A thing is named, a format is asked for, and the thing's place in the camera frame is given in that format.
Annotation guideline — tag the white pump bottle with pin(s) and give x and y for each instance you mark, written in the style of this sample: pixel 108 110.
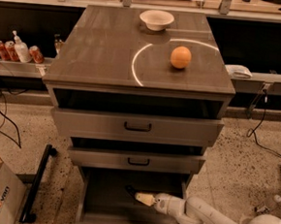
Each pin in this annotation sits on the white pump bottle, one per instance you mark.
pixel 22 49

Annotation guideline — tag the red soda can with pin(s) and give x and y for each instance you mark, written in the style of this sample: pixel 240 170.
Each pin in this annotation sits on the red soda can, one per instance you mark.
pixel 3 52
pixel 11 50
pixel 36 54

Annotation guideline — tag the white ceramic bowl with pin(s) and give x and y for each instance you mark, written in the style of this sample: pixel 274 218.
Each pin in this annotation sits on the white ceramic bowl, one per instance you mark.
pixel 156 20

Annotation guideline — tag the open bottom drawer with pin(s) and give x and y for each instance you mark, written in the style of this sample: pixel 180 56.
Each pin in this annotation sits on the open bottom drawer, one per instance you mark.
pixel 104 199

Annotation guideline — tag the red soda can middle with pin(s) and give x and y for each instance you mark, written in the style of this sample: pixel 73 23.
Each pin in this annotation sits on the red soda can middle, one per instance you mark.
pixel 11 50

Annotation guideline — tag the top drawer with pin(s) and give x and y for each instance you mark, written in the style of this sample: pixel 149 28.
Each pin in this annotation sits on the top drawer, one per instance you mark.
pixel 136 127

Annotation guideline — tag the small glass bottle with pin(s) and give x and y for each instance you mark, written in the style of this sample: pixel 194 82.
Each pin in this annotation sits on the small glass bottle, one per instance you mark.
pixel 58 42

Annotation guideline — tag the red soda can left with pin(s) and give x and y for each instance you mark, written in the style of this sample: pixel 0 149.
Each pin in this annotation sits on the red soda can left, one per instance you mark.
pixel 3 52

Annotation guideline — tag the clear plastic bottle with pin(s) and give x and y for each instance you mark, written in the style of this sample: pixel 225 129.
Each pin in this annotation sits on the clear plastic bottle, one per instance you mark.
pixel 268 205

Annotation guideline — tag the grey drawer cabinet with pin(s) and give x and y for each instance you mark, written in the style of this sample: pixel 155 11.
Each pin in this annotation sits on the grey drawer cabinet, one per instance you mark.
pixel 111 62

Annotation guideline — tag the orange fruit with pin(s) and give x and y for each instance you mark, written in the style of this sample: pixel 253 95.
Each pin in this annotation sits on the orange fruit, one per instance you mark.
pixel 181 57

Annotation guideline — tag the black metal bar stand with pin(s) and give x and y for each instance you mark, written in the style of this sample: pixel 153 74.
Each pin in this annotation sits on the black metal bar stand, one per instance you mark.
pixel 27 216

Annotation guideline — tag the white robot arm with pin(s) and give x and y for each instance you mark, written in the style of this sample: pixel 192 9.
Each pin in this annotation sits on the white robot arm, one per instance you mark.
pixel 194 210

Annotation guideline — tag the red soda can right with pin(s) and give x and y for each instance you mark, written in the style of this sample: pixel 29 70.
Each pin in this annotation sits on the red soda can right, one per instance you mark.
pixel 36 54

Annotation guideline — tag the black rxbar chocolate bar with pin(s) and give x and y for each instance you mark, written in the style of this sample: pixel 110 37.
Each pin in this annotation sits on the black rxbar chocolate bar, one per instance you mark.
pixel 131 190

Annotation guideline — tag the middle drawer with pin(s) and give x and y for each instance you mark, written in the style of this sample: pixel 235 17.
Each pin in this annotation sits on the middle drawer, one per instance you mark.
pixel 135 160

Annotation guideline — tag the white folded cloth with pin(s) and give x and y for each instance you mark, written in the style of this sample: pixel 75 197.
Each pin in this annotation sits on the white folded cloth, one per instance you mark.
pixel 238 71

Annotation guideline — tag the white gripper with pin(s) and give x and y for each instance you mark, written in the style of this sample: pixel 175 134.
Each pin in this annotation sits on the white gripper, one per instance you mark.
pixel 163 204

